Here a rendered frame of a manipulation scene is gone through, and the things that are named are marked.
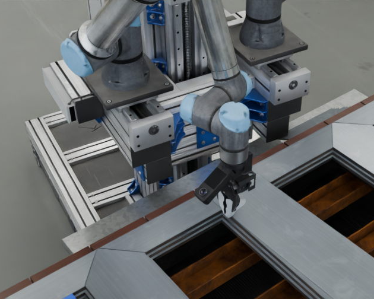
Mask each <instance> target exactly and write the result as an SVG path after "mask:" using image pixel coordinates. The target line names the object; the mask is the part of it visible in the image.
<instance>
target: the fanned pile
mask: <svg viewBox="0 0 374 299"><path fill-rule="evenodd" d="M350 107H351V106H350ZM347 108H348V107H345V106H344V107H342V108H340V109H339V108H336V109H335V108H333V109H332V108H331V109H329V110H327V111H325V112H323V113H321V114H319V115H317V116H315V117H313V118H311V119H309V120H307V121H305V122H304V123H302V124H300V125H298V126H296V127H294V128H292V129H290V130H289V131H288V135H287V136H285V137H282V138H280V140H289V139H290V138H292V137H294V136H296V135H298V134H300V133H302V132H304V131H306V130H308V129H309V128H311V127H313V126H315V125H317V124H319V123H321V122H324V121H325V120H327V119H328V118H330V117H332V116H334V115H336V114H337V113H339V112H342V111H343V110H345V109H347Z"/></svg>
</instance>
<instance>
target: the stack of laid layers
mask: <svg viewBox="0 0 374 299"><path fill-rule="evenodd" d="M373 126H374V125H373ZM330 160H334V161H335V162H337V163H338V164H340V165H341V166H343V167H344V168H346V169H347V170H348V171H350V172H352V173H353V174H354V175H356V176H357V177H359V178H360V179H362V180H363V181H364V182H366V183H367V184H369V185H371V186H372V187H373V188H374V174H372V173H371V172H369V171H368V170H366V169H365V168H363V167H362V166H360V165H359V164H357V163H356V162H354V161H353V160H352V159H350V158H348V157H347V156H346V155H344V154H343V153H341V152H339V151H338V150H337V149H335V148H334V147H333V146H332V148H331V149H329V150H328V151H325V152H324V153H322V154H321V155H319V156H317V157H315V158H313V159H311V160H310V161H308V162H306V163H304V164H302V165H301V166H299V167H297V168H296V169H294V170H292V171H290V172H288V173H286V174H285V175H283V176H281V177H279V178H277V179H276V180H274V181H272V182H270V183H272V184H273V185H274V186H275V187H277V188H279V189H281V188H283V187H284V186H287V185H288V184H290V183H291V182H293V181H295V180H297V179H299V178H300V177H302V176H304V175H305V174H308V173H309V172H311V171H312V170H314V169H316V168H318V167H320V166H321V165H323V164H325V163H327V162H328V161H330ZM220 223H223V224H224V225H225V226H226V227H227V228H228V229H229V230H230V231H232V232H233V233H234V234H235V235H236V236H238V237H239V238H240V239H241V240H242V241H243V242H244V243H245V244H246V245H247V246H248V247H250V248H251V249H252V250H253V251H254V252H255V253H256V254H257V255H258V256H259V257H261V258H262V259H263V260H264V261H265V262H266V263H267V264H269V265H270V267H272V268H273V269H274V270H275V271H276V272H277V273H279V274H280V275H281V276H282V277H283V278H284V279H285V280H286V281H287V282H288V283H289V284H291V285H292V286H293V287H294V288H295V289H296V290H298V292H300V293H301V295H303V296H304V297H305V298H306V299H332V298H331V297H330V296H329V295H328V294H326V293H325V292H324V291H322V290H321V289H320V288H319V287H317V286H316V285H315V284H314V283H313V282H312V281H310V280H309V279H307V277H305V276H304V275H303V274H302V273H300V272H299V271H298V270H297V269H295V268H294V267H293V266H292V265H291V264H289V263H288V262H287V261H285V260H284V259H283V258H282V257H281V256H279V255H278V254H277V253H276V252H275V251H273V250H272V249H270V248H269V247H268V246H267V245H266V244H265V243H263V242H262V241H261V240H260V239H258V238H257V237H256V236H254V235H253V234H252V233H251V232H250V231H248V230H247V229H246V228H245V227H244V226H242V225H241V224H240V223H238V222H237V221H236V220H235V219H234V218H232V217H230V218H227V217H226V216H225V215H224V214H223V211H222V210H221V211H218V212H217V213H215V214H214V215H212V216H210V217H208V218H206V219H204V220H203V221H201V222H199V223H197V224H195V225H194V226H192V227H190V228H189V229H187V230H185V231H183V232H181V233H180V234H178V235H176V236H174V237H172V238H170V239H169V240H167V241H165V242H164V243H162V244H160V245H158V246H156V247H155V248H153V249H151V250H149V251H147V252H145V254H146V255H147V256H148V257H149V258H150V259H151V260H152V261H153V262H154V263H155V265H156V266H157V267H158V268H159V269H160V270H161V271H162V272H163V273H164V274H165V275H166V276H167V274H166V273H165V272H164V271H163V270H162V269H161V268H160V267H159V265H158V264H156V262H155V260H157V259H159V258H161V257H162V256H164V255H166V254H168V253H169V252H171V251H173V250H174V249H176V248H178V247H180V246H181V245H183V244H185V243H187V242H188V241H190V240H192V239H193V238H195V237H197V236H199V235H201V234H202V233H204V232H206V231H208V230H209V229H211V228H213V227H215V226H216V225H218V224H220ZM167 277H168V276H167ZM168 278H169V277H168ZM169 279H170V278H169ZM170 280H171V279H170ZM171 282H172V283H173V284H174V285H175V286H176V287H177V288H178V289H179V291H180V292H181V293H182V294H183V295H184V296H185V297H186V298H187V299H189V298H188V297H187V296H186V295H185V293H184V292H183V291H182V290H181V289H180V288H179V287H178V286H177V285H176V284H175V283H174V282H173V281H172V280H171ZM73 295H74V296H75V298H76V299H95V298H94V297H93V296H92V294H91V293H90V292H89V290H88V289H87V288H86V287H85V286H84V287H83V288H82V289H80V290H78V291H76V292H74V293H73Z"/></svg>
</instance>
